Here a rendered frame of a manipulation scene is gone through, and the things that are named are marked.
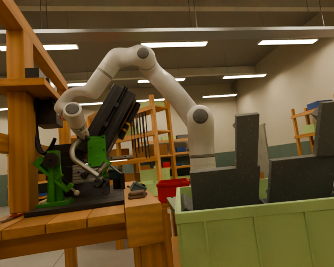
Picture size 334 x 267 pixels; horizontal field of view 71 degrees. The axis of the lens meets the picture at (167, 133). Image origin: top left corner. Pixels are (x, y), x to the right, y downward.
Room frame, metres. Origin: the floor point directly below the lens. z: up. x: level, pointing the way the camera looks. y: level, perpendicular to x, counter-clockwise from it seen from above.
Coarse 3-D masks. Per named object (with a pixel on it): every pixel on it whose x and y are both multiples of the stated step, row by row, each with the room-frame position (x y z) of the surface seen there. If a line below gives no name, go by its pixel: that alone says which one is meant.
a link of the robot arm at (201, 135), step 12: (192, 108) 1.02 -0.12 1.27; (204, 108) 1.00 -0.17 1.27; (192, 120) 1.00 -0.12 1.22; (204, 120) 1.00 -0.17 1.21; (192, 132) 1.03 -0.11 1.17; (204, 132) 1.03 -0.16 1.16; (192, 144) 1.07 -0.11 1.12; (204, 144) 1.06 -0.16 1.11; (192, 156) 1.08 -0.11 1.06; (204, 156) 1.06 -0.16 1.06
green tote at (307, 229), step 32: (192, 224) 0.43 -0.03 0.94; (224, 224) 0.42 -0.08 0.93; (256, 224) 0.42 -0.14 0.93; (288, 224) 0.42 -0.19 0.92; (320, 224) 0.42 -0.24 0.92; (192, 256) 0.43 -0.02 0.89; (224, 256) 0.42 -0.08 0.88; (256, 256) 0.42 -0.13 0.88; (288, 256) 0.42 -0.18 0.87; (320, 256) 0.42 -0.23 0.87
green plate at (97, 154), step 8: (88, 136) 1.52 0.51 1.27; (96, 136) 1.53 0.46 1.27; (104, 136) 1.54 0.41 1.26; (88, 144) 1.51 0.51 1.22; (96, 144) 1.52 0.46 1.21; (104, 144) 1.53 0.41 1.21; (88, 152) 1.49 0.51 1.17; (96, 152) 1.50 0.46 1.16; (104, 152) 1.51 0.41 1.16; (88, 160) 1.48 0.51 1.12; (96, 160) 1.49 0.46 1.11
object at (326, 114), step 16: (320, 112) 0.48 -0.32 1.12; (320, 128) 0.49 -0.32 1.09; (320, 144) 0.50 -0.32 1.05; (272, 160) 0.51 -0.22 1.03; (288, 160) 0.51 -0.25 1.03; (304, 160) 0.52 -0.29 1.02; (320, 160) 0.52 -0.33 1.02; (272, 176) 0.53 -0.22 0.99; (288, 176) 0.53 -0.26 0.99; (304, 176) 0.53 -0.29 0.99; (320, 176) 0.54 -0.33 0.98; (272, 192) 0.54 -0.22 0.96; (288, 192) 0.55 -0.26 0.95; (304, 192) 0.55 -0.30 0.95; (320, 192) 0.56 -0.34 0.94
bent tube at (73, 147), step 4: (76, 140) 1.36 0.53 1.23; (80, 140) 1.37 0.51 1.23; (72, 144) 1.36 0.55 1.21; (76, 144) 1.36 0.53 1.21; (72, 148) 1.35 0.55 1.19; (72, 152) 1.34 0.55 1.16; (72, 156) 1.34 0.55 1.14; (72, 160) 1.34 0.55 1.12; (76, 160) 1.33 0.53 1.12; (76, 164) 1.34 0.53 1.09; (80, 164) 1.33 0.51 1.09; (84, 164) 1.34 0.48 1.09; (84, 168) 1.33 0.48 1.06; (88, 168) 1.33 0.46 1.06; (88, 172) 1.34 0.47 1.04; (92, 172) 1.33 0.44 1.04; (96, 172) 1.34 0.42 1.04; (96, 176) 1.33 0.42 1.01
